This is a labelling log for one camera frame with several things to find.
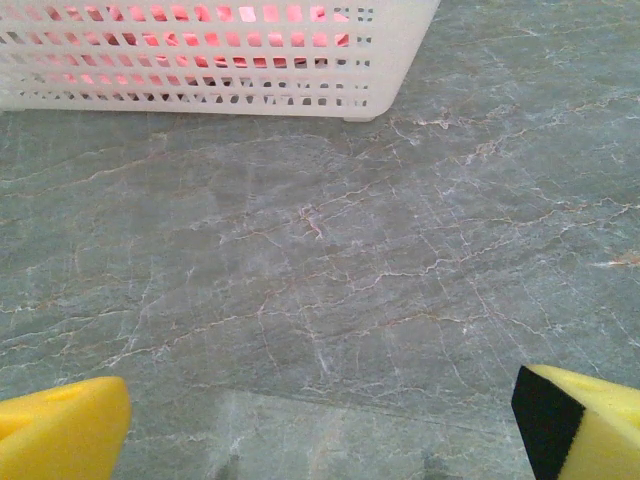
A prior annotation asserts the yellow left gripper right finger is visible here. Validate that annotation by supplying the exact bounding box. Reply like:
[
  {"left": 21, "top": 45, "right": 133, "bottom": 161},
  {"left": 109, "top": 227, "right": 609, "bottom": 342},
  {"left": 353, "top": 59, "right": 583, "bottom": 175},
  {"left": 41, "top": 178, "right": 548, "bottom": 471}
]
[{"left": 510, "top": 363, "right": 640, "bottom": 480}]

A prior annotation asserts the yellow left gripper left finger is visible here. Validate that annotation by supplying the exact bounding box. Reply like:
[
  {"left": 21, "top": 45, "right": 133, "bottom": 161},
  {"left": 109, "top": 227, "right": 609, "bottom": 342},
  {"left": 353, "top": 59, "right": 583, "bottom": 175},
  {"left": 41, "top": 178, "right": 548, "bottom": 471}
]
[{"left": 0, "top": 375, "right": 133, "bottom": 480}]

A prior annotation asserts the pink t-shirt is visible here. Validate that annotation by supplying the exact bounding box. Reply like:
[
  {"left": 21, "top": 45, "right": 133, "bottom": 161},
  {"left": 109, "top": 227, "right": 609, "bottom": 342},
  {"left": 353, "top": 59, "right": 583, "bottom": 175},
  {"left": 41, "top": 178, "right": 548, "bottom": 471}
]
[{"left": 14, "top": 2, "right": 351, "bottom": 86}]

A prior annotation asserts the white plastic mesh basket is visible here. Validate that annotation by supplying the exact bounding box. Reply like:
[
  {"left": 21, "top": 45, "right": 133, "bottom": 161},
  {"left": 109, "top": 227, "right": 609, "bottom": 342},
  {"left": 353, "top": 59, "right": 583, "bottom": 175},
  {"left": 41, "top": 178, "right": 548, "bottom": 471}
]
[{"left": 0, "top": 0, "right": 444, "bottom": 124}]

